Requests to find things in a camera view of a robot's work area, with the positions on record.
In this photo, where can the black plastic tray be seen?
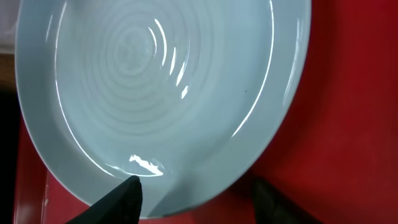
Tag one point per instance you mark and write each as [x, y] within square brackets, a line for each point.
[10, 123]

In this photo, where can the red serving tray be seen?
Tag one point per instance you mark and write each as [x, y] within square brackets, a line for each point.
[335, 153]

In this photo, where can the clear plastic bin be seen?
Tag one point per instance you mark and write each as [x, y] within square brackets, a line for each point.
[9, 10]

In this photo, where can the light blue plate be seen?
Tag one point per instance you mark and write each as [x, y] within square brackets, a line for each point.
[184, 94]

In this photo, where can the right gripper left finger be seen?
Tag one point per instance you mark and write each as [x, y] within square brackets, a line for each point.
[122, 205]

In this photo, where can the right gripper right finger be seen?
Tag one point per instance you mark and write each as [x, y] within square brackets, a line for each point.
[272, 207]

